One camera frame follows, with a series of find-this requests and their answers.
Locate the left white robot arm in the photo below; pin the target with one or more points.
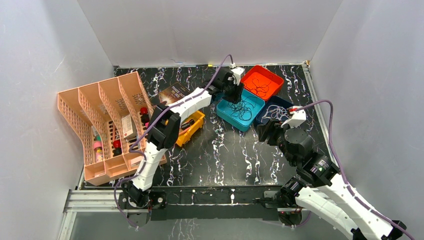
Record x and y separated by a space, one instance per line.
164 127

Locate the white box in organizer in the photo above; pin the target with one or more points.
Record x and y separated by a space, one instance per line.
128 127

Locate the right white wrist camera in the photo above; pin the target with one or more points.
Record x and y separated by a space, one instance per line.
295 117

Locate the orange square tray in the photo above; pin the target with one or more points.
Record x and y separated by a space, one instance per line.
262 82

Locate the black marker in bin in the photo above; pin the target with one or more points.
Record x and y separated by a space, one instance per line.
187 124

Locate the dark paperback book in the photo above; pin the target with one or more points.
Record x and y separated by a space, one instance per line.
170 95

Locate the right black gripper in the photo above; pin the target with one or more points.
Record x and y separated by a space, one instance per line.
271 126

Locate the teal square tray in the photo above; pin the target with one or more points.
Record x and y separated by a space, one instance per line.
240 115

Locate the yellow plastic bin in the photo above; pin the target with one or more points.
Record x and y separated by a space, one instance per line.
186 135

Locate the peach plastic file organizer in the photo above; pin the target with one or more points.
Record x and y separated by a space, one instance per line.
94 112

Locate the navy square tray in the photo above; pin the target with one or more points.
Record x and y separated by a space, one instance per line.
274 108

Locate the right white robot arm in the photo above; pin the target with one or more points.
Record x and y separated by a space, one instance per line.
321 188

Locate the pink tape roll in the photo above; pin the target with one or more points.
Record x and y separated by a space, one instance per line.
97 144

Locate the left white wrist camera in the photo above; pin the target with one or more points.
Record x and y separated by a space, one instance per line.
237 74

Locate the red black stamp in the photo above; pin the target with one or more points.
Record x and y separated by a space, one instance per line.
144 115

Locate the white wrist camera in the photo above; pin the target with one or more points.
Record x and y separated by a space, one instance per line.
295 117
237 74

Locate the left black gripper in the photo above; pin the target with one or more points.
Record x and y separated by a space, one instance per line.
233 93

